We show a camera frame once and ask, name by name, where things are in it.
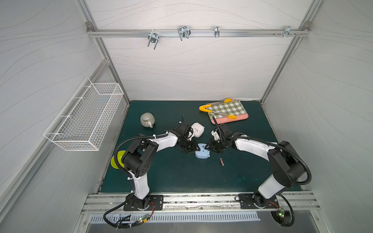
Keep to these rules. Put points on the blue alarm clock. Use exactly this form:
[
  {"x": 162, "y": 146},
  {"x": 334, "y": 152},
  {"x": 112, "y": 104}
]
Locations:
[{"x": 203, "y": 152}]

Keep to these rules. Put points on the metal hook clamp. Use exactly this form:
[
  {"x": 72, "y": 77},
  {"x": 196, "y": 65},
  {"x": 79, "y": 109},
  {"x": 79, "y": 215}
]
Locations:
[
  {"x": 216, "y": 31},
  {"x": 287, "y": 33},
  {"x": 184, "y": 32},
  {"x": 153, "y": 38}
]

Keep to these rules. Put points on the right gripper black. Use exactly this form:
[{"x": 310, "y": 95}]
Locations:
[{"x": 215, "y": 144}]

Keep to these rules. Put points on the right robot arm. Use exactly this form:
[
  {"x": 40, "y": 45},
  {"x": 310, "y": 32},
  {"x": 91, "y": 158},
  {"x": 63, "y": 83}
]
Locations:
[{"x": 288, "y": 169}]

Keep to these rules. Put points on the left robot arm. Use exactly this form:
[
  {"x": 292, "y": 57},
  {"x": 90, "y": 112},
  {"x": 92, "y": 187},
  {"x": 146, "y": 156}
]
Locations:
[{"x": 140, "y": 155}]

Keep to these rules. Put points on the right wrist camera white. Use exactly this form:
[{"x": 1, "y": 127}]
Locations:
[{"x": 215, "y": 135}]

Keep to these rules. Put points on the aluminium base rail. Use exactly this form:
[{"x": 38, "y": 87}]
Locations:
[{"x": 202, "y": 202}]

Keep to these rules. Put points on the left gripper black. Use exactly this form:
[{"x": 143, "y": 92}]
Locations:
[{"x": 188, "y": 143}]

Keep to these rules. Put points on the white wire basket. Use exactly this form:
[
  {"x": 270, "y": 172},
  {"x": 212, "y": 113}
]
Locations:
[{"x": 84, "y": 121}]

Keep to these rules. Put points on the aluminium crossbar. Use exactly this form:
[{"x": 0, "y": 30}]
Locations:
[{"x": 205, "y": 33}]

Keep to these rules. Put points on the white alarm clock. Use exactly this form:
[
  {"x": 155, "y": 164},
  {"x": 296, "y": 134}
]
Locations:
[{"x": 198, "y": 129}]

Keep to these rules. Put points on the green yellow bowl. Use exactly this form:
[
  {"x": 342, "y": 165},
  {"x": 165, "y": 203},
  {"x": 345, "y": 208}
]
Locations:
[{"x": 120, "y": 154}]

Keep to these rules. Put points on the pink tray checkered cloth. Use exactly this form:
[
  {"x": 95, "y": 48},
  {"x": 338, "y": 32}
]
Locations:
[{"x": 227, "y": 112}]

